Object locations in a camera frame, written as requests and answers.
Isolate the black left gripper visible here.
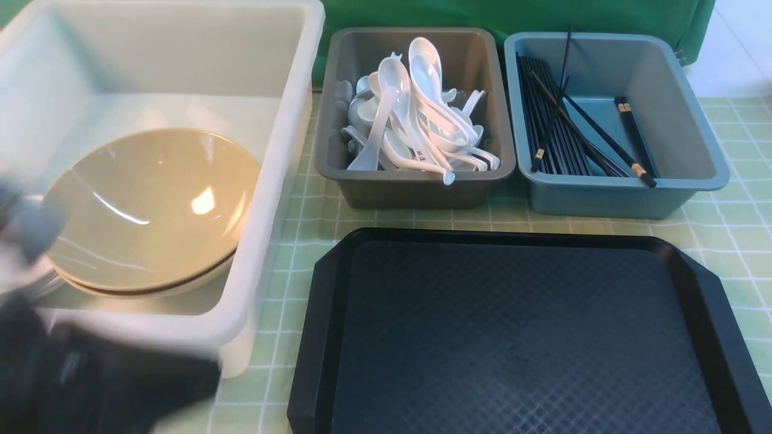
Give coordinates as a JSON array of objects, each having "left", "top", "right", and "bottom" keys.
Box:
[{"left": 90, "top": 335, "right": 221, "bottom": 433}]

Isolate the tan noodle bowl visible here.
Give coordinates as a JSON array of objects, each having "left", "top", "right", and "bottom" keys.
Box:
[
  {"left": 57, "top": 250, "right": 236, "bottom": 300},
  {"left": 43, "top": 128, "right": 261, "bottom": 291}
]

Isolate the black chopstick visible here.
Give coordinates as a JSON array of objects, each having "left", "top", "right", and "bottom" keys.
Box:
[
  {"left": 563, "top": 95, "right": 657, "bottom": 189},
  {"left": 614, "top": 96, "right": 658, "bottom": 178}
]

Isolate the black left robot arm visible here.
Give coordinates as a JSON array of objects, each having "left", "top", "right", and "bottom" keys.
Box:
[{"left": 1, "top": 295, "right": 221, "bottom": 433}]

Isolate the tan noodle bowl in tub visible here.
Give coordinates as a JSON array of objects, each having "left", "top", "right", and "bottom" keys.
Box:
[{"left": 57, "top": 250, "right": 236, "bottom": 300}]

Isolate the black plastic serving tray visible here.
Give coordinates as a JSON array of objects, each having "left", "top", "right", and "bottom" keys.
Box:
[{"left": 287, "top": 228, "right": 771, "bottom": 433}]

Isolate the large white plastic tub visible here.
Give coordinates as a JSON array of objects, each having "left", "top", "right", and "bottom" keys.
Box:
[{"left": 1, "top": 1, "right": 324, "bottom": 379}]

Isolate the white spoon with red print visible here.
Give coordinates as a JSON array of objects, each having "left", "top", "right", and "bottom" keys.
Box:
[{"left": 381, "top": 127, "right": 455, "bottom": 185}]

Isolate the white spoon leaning left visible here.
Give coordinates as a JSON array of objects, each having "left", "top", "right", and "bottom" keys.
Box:
[{"left": 343, "top": 52, "right": 411, "bottom": 171}]

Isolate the white spoon top centre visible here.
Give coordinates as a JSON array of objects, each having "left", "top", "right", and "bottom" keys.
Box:
[{"left": 408, "top": 37, "right": 480, "bottom": 146}]

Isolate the grey plastic spoon bin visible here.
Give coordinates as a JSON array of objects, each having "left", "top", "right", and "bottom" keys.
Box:
[{"left": 314, "top": 27, "right": 516, "bottom": 209}]

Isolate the bundle of black chopsticks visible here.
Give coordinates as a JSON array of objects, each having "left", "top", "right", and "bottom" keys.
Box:
[{"left": 516, "top": 28, "right": 631, "bottom": 178}]

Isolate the blue plastic chopstick bin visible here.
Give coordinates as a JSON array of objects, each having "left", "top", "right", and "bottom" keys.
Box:
[{"left": 504, "top": 32, "right": 730, "bottom": 219}]

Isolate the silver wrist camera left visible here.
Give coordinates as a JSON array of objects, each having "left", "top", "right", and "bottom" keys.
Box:
[{"left": 1, "top": 178, "right": 66, "bottom": 265}]

